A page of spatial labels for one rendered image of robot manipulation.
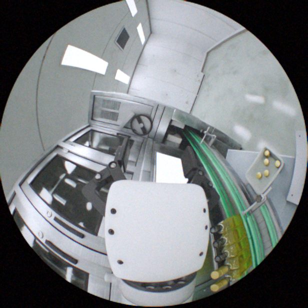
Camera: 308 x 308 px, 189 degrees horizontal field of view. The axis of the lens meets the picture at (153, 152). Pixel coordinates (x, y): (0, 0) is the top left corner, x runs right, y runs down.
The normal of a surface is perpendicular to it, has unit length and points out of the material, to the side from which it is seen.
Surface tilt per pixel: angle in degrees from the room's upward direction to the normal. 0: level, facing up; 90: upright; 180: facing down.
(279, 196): 0
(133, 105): 90
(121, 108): 90
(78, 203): 90
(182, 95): 90
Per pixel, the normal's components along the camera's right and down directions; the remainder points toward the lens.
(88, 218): 0.29, -0.81
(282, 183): -0.95, -0.27
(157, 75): -0.04, 0.53
